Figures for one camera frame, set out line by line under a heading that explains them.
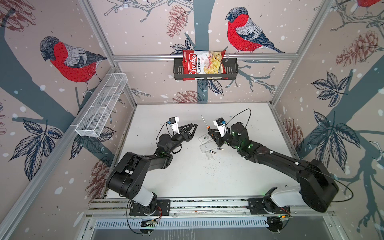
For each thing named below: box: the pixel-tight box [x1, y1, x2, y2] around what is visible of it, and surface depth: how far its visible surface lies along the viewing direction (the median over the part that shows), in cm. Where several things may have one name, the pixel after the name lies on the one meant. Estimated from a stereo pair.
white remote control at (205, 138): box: [198, 134, 213, 144], surface depth 100 cm
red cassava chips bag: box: [182, 49, 228, 81], surface depth 89 cm
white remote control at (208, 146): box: [199, 139, 218, 153], surface depth 97 cm
